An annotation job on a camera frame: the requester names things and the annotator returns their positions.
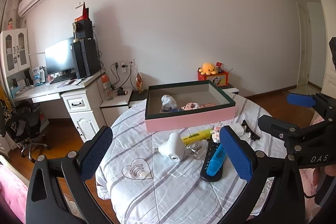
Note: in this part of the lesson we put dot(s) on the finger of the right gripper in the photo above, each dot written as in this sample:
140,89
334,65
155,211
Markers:
306,100
279,129

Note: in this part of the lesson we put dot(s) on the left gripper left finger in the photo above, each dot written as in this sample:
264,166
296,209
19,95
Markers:
45,200

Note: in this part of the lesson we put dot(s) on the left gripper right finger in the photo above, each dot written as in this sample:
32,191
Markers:
255,167

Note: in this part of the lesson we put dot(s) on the black hair clip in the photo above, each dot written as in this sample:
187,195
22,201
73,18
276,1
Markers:
253,136

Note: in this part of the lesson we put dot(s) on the blue highlighter marker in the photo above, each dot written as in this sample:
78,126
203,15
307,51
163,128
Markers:
216,162

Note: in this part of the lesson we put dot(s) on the pink white brick toy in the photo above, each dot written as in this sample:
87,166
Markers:
215,134

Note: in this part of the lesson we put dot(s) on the black remote control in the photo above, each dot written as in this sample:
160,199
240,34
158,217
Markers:
212,147

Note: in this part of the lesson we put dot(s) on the yellow highlighter marker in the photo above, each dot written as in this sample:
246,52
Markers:
201,135

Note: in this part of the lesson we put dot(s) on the clear glass knob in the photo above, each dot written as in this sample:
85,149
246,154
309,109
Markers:
197,149

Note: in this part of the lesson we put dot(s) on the person's right hand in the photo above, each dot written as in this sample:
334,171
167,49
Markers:
329,170

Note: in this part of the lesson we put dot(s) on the pink bedding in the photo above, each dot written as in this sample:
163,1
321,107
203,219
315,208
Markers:
14,188

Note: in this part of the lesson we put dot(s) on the white interior door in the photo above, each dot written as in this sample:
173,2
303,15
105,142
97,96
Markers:
305,46

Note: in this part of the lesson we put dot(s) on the low black white bench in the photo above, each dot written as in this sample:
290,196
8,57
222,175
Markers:
231,89

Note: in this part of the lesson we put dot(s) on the black office chair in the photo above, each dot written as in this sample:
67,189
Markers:
22,125

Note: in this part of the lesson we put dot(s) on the red cartoon storage box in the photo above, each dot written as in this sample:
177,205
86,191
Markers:
220,79

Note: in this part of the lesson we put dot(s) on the striped white tablecloth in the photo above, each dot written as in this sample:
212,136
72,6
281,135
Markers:
146,187

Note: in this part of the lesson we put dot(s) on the pink hair accessory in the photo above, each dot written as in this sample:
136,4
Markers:
195,106

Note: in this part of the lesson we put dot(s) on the pink and green tray box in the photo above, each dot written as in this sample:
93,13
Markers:
200,92

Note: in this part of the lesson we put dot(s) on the yellow octopus plush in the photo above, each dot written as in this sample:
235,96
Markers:
208,69

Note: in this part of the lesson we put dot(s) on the white desk with drawers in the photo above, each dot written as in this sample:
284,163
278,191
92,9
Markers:
79,100

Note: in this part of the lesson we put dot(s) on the small white side table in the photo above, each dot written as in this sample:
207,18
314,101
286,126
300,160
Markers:
115,107

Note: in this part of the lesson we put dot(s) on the orange cap bottle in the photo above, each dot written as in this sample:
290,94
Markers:
107,87

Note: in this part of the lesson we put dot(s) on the black computer monitor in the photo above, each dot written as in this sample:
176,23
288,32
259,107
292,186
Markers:
59,56

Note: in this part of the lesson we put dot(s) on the black computer tower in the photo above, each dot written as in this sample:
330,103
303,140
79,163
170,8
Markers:
85,58

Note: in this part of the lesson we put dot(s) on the anatomical torso figurine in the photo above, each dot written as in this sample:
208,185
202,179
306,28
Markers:
139,83

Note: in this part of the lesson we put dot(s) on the white glass-door cabinet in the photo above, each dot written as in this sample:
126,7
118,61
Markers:
14,51

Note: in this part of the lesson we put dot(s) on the black box on tower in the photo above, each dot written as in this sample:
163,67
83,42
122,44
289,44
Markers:
83,29

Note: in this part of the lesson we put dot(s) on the red triangular item on box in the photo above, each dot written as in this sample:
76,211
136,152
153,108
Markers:
82,12

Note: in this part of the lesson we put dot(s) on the white wall power outlet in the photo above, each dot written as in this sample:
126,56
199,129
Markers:
126,65

